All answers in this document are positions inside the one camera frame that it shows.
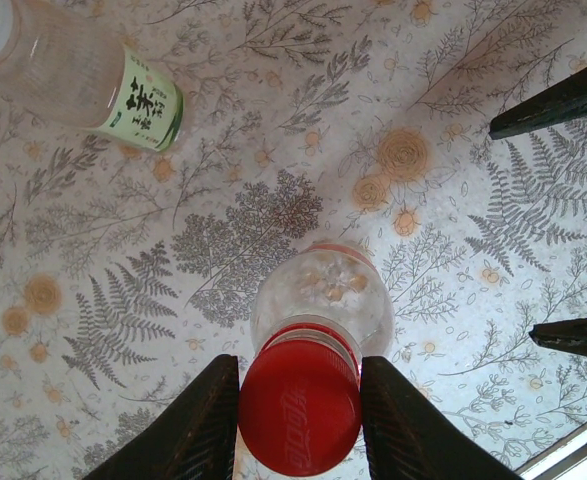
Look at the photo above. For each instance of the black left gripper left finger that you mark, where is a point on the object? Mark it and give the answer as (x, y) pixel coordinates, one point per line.
(188, 430)

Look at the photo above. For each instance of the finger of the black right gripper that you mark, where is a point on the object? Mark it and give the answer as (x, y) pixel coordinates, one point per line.
(573, 97)
(583, 337)

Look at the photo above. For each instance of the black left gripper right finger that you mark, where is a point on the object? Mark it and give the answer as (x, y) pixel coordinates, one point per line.
(408, 440)

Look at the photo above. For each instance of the red bottle cap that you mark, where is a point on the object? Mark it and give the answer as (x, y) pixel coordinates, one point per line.
(298, 410)

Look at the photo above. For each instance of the clear bottle with green label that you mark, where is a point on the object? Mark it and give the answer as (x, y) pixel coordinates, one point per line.
(73, 65)

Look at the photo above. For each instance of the aluminium front rail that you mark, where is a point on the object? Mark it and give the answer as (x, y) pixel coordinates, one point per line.
(583, 455)

